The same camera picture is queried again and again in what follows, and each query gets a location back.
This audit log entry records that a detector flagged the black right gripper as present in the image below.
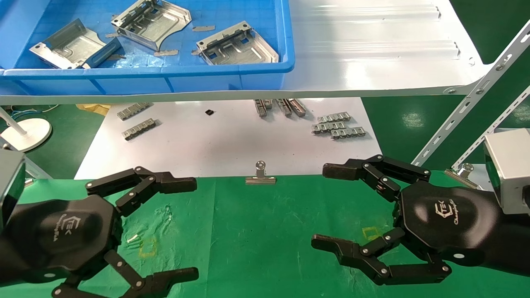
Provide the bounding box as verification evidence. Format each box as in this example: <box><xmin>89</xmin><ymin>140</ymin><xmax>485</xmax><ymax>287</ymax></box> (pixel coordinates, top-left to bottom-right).
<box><xmin>311</xmin><ymin>155</ymin><xmax>504</xmax><ymax>286</ymax></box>

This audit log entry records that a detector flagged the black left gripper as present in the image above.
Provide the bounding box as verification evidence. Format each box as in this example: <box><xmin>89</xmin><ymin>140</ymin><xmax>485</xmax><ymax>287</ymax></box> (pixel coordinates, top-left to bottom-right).
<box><xmin>8</xmin><ymin>166</ymin><xmax>199</xmax><ymax>298</ymax></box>

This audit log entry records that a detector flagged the grey metal housing part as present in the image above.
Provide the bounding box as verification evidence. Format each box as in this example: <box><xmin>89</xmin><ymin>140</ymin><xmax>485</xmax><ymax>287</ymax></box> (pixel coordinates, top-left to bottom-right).
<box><xmin>111</xmin><ymin>0</ymin><xmax>192</xmax><ymax>52</ymax></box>

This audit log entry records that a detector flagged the green table cloth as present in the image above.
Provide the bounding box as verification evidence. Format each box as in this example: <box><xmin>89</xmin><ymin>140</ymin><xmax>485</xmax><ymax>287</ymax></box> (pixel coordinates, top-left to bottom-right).
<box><xmin>0</xmin><ymin>170</ymin><xmax>530</xmax><ymax>298</ymax></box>

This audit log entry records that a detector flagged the yellow bag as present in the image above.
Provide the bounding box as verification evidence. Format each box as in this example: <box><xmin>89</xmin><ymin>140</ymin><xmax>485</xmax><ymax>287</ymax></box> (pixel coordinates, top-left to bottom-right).
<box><xmin>76</xmin><ymin>103</ymin><xmax>111</xmax><ymax>115</ymax></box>

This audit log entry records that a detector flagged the white metal shelf board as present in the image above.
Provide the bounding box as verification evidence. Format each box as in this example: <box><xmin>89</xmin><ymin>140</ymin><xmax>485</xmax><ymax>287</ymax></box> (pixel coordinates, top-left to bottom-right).
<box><xmin>0</xmin><ymin>0</ymin><xmax>493</xmax><ymax>105</ymax></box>

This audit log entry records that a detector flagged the blue plastic bin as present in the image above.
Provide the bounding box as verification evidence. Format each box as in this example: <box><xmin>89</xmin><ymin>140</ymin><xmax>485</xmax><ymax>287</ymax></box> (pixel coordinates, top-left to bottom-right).
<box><xmin>0</xmin><ymin>0</ymin><xmax>295</xmax><ymax>96</ymax></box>

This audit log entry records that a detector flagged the perforated white brace bar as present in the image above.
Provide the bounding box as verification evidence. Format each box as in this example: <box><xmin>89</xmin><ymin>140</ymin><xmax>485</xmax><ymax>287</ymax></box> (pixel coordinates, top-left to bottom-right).
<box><xmin>412</xmin><ymin>30</ymin><xmax>530</xmax><ymax>167</ymax></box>
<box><xmin>451</xmin><ymin>85</ymin><xmax>530</xmax><ymax>170</ymax></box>

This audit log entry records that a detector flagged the white round-base stand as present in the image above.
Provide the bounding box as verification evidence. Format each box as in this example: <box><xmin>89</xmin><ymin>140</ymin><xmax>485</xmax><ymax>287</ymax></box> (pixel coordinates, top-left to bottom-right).
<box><xmin>0</xmin><ymin>107</ymin><xmax>53</xmax><ymax>152</ymax></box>

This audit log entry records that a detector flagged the metal part with blue windows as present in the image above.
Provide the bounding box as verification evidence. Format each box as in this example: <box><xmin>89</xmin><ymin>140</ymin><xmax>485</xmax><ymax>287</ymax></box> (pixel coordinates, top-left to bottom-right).
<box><xmin>195</xmin><ymin>21</ymin><xmax>279</xmax><ymax>65</ymax></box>

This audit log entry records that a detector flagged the metal part with dark flange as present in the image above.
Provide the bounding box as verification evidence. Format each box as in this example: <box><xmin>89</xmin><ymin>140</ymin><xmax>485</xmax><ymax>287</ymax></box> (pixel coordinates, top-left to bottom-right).
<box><xmin>29</xmin><ymin>19</ymin><xmax>123</xmax><ymax>70</ymax></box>

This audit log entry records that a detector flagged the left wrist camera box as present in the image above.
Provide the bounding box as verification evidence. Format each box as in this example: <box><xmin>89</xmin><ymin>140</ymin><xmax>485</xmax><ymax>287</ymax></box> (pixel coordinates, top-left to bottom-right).
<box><xmin>0</xmin><ymin>149</ymin><xmax>26</xmax><ymax>230</ymax></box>

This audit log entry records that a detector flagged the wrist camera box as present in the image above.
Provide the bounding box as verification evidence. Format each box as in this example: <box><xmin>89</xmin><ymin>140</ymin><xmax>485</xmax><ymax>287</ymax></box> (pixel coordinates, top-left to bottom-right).
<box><xmin>484</xmin><ymin>128</ymin><xmax>530</xmax><ymax>215</ymax></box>
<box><xmin>0</xmin><ymin>149</ymin><xmax>26</xmax><ymax>230</ymax></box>

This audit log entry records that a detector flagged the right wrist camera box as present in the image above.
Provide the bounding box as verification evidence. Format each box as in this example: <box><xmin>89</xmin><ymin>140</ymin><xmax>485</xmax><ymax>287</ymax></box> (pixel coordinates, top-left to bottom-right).
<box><xmin>484</xmin><ymin>128</ymin><xmax>530</xmax><ymax>215</ymax></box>

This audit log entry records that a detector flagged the thin floor cable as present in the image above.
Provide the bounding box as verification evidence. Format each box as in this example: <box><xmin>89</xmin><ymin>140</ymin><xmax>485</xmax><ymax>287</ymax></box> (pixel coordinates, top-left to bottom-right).
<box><xmin>8</xmin><ymin>104</ymin><xmax>60</xmax><ymax>118</ymax></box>

